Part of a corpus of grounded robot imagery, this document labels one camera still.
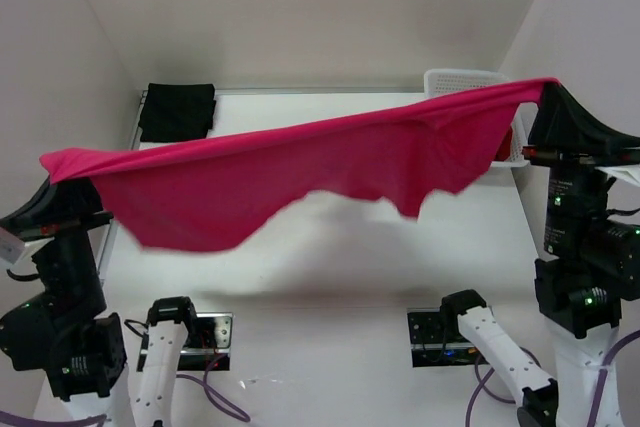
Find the dark red t-shirt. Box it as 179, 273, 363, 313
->
494, 128, 513, 162

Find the pink t-shirt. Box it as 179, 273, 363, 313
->
40, 78, 545, 253

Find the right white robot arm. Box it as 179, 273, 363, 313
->
440, 81, 639, 426

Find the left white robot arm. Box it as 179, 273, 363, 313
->
1, 179, 196, 426

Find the white plastic basket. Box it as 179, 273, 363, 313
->
423, 68, 528, 168

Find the black folded t-shirt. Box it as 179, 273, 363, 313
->
138, 83, 216, 143

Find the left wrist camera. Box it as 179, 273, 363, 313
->
0, 229, 48, 269

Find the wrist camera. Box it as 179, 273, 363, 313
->
598, 165, 640, 187
0, 229, 48, 269

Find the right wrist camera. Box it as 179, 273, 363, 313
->
598, 165, 640, 187

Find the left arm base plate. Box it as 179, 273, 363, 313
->
178, 312, 233, 372

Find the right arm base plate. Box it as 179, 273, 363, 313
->
407, 309, 486, 368

